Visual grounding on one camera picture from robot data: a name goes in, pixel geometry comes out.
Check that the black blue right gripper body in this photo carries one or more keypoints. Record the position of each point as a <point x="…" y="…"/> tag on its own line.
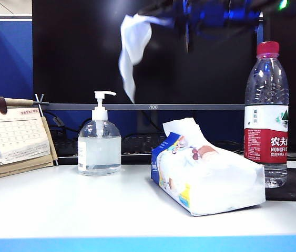
<point x="210" y="15"/>

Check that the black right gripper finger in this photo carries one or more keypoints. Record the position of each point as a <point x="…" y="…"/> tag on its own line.
<point x="158" y="10"/>

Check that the black AOC computer monitor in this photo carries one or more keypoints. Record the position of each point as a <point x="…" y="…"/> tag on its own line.
<point x="84" y="65"/>

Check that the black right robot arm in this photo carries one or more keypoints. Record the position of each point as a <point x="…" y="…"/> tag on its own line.
<point x="295" y="5"/>

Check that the soft tissue pack cartoon print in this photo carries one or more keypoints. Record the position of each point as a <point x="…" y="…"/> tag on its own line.
<point x="216" y="189"/>

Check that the clear sanitizer pump bottle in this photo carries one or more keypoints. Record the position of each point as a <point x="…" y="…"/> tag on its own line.
<point x="99" y="155"/>

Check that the black keyboard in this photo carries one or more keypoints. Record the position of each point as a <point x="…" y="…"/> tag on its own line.
<point x="137" y="145"/>

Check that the wide blue partition panel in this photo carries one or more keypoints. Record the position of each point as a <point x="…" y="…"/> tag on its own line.
<point x="11" y="60"/>

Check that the beige desk calendar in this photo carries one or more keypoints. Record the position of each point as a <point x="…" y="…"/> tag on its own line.
<point x="11" y="136"/>

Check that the blue partition panel sliver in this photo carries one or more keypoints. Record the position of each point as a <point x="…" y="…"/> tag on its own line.
<point x="259" y="36"/>

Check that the water bottle red label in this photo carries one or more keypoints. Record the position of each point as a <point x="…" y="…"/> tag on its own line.
<point x="265" y="147"/>

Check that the black monitor stand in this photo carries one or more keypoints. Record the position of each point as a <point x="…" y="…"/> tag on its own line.
<point x="149" y="122"/>

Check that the white tissue sheet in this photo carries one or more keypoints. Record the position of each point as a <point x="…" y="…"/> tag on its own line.
<point x="134" y="39"/>
<point x="182" y="126"/>

